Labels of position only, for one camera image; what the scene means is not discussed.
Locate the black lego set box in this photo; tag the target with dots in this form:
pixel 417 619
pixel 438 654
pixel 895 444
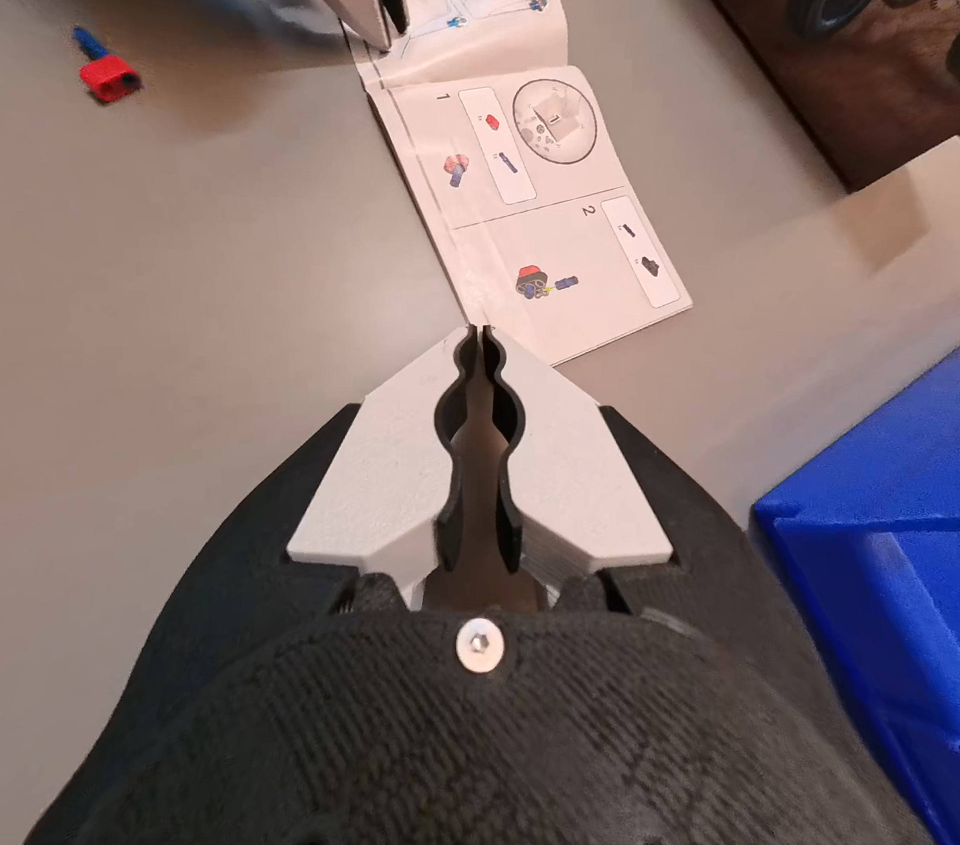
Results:
pixel 825 72

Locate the blue plastic bin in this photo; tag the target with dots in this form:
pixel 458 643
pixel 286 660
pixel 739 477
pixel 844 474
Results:
pixel 885 560

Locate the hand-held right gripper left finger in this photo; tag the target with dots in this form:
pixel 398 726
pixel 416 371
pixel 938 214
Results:
pixel 375 477

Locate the red and blue lego assembly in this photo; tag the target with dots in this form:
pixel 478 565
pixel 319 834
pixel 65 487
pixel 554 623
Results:
pixel 105 76

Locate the white lego instruction booklet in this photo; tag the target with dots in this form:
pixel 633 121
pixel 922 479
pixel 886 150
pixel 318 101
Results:
pixel 525 237

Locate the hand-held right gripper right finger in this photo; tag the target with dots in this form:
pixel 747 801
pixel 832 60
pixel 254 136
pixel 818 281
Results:
pixel 585 485

